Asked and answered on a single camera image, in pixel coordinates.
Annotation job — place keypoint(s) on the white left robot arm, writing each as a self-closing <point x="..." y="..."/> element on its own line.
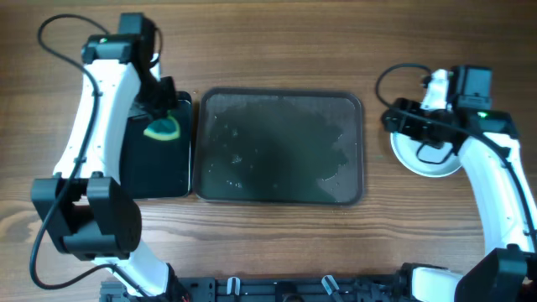
<point x="83" y="207"/>

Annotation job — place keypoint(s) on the black water tray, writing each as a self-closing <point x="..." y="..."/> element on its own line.
<point x="151" y="168"/>

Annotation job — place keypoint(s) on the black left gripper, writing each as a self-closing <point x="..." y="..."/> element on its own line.
<point x="169" y="100"/>

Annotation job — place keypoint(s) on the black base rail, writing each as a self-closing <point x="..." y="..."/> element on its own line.
<point x="374" y="288"/>

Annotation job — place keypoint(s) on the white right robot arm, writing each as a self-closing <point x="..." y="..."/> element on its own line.
<point x="507" y="212"/>

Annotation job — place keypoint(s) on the white plate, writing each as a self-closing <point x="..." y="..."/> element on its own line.
<point x="424" y="159"/>

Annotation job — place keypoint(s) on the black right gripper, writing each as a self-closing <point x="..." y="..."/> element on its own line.
<point x="402" y="123"/>

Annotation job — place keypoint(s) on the dark grey serving tray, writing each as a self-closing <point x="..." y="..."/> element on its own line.
<point x="280" y="146"/>

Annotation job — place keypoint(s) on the green and yellow sponge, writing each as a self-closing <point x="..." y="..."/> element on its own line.
<point x="163" y="129"/>

